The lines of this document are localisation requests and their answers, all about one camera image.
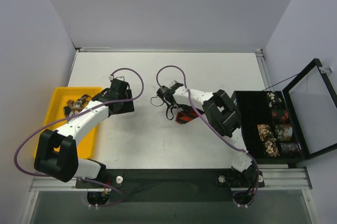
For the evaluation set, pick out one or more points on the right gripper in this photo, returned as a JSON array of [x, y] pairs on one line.
[[171, 105]]

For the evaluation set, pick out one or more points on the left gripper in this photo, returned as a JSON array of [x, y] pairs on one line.
[[86, 99]]

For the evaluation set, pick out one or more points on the orange navy striped tie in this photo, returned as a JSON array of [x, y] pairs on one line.
[[184, 117]]

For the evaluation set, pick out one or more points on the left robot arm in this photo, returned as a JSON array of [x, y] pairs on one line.
[[57, 155]]

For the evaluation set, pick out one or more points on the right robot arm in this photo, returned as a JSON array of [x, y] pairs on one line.
[[220, 113]]

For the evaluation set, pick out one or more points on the brown floral tie in tray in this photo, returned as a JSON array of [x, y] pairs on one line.
[[73, 107]]

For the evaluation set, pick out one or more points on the yellow plastic tray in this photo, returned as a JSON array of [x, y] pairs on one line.
[[55, 112]]

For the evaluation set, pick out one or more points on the brown floral rolled tie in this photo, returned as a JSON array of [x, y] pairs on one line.
[[269, 141]]

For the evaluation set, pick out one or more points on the black tie storage box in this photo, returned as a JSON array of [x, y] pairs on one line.
[[254, 110]]

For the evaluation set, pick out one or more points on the blue orange rolled tie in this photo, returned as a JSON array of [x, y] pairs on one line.
[[283, 132]]

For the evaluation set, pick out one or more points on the dark rolled tie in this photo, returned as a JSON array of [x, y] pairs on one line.
[[289, 148]]

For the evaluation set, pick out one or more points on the black framed glass box lid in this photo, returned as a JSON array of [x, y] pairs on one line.
[[311, 101]]

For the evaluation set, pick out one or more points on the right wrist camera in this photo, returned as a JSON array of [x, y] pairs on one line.
[[166, 93]]

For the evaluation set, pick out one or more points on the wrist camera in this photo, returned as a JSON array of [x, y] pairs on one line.
[[166, 93], [112, 78]]

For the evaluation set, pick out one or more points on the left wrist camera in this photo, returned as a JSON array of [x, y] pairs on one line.
[[112, 78]]

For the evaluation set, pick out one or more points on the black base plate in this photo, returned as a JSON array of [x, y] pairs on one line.
[[173, 185]]

